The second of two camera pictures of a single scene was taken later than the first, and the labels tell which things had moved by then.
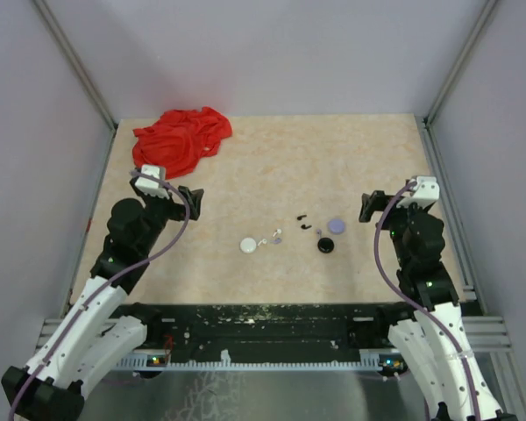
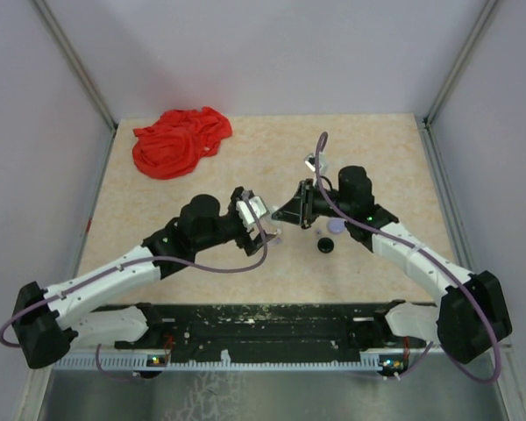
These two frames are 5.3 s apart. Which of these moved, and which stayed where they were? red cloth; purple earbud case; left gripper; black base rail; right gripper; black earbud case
Moved: left gripper; right gripper
Stayed: purple earbud case; black base rail; black earbud case; red cloth
